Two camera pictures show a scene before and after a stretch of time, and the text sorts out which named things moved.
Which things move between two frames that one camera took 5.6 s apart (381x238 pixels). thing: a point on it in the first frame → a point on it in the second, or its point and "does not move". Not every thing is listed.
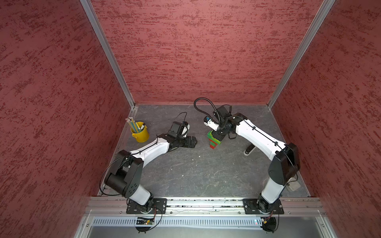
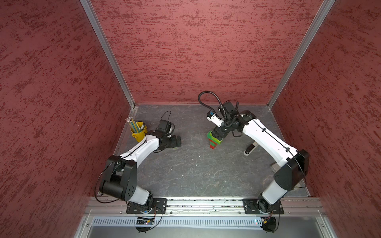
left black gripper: x=192 y=144 → x=174 y=144
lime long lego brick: x=210 y=136 does not move
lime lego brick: x=216 y=141 does not move
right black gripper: x=216 y=135 does not move
